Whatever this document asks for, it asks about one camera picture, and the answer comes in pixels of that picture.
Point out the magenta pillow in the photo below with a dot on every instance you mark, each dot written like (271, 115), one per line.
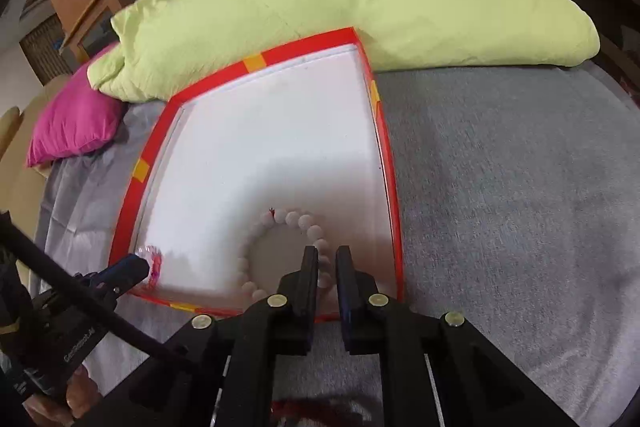
(79, 120)

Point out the beige leather sofa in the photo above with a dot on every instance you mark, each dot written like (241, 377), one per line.
(21, 187)

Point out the grey bed blanket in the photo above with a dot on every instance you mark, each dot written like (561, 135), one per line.
(519, 202)

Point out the person's left hand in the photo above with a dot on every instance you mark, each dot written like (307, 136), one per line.
(82, 394)

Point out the light green folded duvet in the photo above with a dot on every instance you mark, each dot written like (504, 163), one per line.
(166, 45)

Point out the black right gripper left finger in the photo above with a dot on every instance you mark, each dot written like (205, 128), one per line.
(224, 373)

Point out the red shallow cardboard box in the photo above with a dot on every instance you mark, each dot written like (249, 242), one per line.
(242, 171)

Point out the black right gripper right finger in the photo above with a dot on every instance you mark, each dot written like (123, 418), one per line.
(435, 371)

